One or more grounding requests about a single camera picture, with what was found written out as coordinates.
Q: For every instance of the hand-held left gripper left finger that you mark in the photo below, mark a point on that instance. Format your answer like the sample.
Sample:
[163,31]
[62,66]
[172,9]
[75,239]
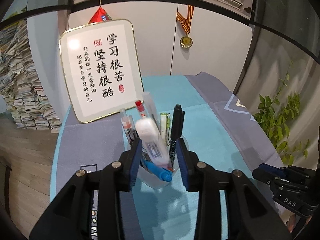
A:
[133,167]

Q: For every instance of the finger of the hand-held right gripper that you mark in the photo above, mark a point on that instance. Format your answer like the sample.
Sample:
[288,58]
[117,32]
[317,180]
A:
[271,168]
[265,176]

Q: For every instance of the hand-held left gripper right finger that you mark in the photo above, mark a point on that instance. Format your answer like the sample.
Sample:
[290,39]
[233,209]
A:
[183,170]

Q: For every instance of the orange highlighter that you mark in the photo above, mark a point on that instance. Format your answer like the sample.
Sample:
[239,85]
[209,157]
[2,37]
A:
[168,168]

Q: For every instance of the translucent plastic cup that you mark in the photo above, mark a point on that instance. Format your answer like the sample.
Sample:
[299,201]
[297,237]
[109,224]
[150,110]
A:
[152,178]

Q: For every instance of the blue pen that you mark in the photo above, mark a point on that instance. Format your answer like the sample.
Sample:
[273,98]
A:
[157,171]

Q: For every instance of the white and purple correction tape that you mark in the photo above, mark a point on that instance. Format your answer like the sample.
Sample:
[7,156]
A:
[152,140]

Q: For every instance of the black marker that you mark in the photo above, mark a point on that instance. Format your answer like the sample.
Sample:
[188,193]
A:
[176,125]

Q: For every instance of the white and green pen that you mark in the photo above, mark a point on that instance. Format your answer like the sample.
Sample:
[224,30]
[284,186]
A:
[164,127]

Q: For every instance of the clear red gel pen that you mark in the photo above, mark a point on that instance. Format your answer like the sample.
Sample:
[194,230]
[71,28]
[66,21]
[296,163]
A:
[125,120]

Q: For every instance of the red patterned pen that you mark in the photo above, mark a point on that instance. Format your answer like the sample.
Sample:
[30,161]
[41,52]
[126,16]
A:
[140,108]

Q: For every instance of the white eraser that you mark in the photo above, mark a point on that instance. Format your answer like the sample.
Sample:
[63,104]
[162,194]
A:
[149,105]

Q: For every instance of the green leafy potted plant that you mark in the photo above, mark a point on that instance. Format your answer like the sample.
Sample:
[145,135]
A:
[277,120]

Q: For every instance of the blue and grey tablecloth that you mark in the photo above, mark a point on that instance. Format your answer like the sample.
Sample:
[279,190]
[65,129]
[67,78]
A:
[212,130]

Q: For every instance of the white framed calligraphy sign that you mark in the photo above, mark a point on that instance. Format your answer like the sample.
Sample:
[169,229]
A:
[100,70]

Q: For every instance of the white lower cabinet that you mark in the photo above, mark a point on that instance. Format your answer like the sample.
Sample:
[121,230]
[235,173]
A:
[155,42]

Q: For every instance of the gold medal with striped ribbon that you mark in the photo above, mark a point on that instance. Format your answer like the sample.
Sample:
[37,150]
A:
[186,41]

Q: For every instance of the tall stack of papers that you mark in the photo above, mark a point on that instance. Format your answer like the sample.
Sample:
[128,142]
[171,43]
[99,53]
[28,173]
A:
[22,92]

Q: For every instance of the red hanging ornament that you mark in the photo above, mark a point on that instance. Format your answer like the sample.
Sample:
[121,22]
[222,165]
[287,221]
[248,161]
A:
[100,16]

